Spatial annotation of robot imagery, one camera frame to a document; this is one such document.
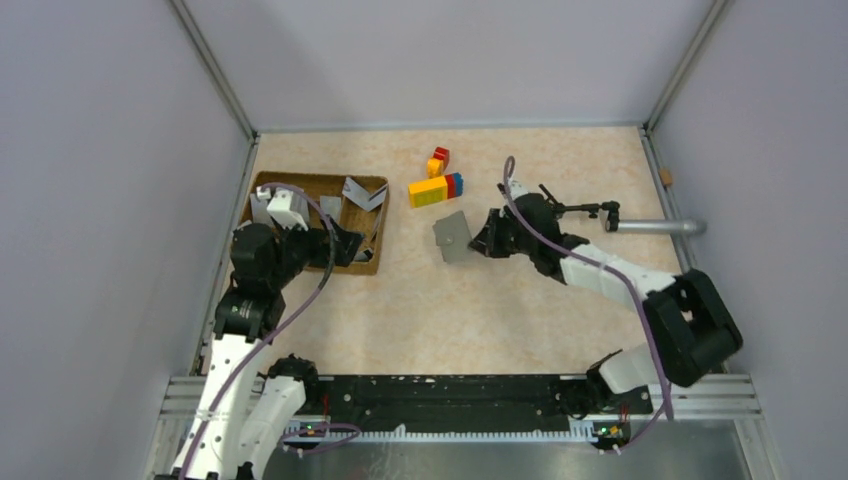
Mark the grey card top right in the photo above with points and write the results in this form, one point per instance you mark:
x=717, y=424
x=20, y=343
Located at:
x=357, y=194

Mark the grey card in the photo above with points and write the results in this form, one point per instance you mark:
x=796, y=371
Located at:
x=357, y=194
x=332, y=206

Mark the silver metal tube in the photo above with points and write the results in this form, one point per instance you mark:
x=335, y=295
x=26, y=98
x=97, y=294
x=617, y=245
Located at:
x=686, y=227

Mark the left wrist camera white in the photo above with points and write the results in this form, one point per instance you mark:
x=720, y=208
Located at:
x=277, y=206

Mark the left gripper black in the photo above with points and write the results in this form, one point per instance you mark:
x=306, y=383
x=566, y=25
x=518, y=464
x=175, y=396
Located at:
x=345, y=245

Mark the striped card top right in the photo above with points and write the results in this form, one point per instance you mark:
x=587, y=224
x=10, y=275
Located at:
x=375, y=199

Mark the small red yellow block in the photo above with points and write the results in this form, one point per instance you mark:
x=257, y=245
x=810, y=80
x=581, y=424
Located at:
x=438, y=162

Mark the grey card holder wallet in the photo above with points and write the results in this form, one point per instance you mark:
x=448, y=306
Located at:
x=452, y=237

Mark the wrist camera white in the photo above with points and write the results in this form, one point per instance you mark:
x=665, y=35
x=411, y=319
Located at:
x=277, y=206
x=512, y=189

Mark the red blue toy block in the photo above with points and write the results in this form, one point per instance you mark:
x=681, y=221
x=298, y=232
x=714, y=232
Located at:
x=454, y=185

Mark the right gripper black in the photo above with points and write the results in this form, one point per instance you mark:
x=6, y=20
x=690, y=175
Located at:
x=487, y=240

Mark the brown woven tray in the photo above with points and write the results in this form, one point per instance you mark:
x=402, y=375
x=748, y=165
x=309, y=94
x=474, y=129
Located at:
x=351, y=217

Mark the grey card back right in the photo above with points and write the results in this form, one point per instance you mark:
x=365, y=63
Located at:
x=332, y=206

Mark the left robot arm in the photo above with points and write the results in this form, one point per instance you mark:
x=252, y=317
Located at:
x=242, y=413

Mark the yellow toy block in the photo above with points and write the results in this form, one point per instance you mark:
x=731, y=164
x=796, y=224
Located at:
x=427, y=192

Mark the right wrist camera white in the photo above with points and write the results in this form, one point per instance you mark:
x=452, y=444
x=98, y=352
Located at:
x=512, y=189

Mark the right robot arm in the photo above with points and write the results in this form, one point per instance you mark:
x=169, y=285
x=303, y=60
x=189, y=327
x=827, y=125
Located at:
x=689, y=330

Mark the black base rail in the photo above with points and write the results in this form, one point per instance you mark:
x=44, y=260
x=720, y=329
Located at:
x=486, y=404

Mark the black tripod camera mount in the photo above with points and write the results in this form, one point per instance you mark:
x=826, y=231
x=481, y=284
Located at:
x=610, y=208

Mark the small wooden cork piece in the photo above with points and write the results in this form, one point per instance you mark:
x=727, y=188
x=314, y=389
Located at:
x=666, y=177

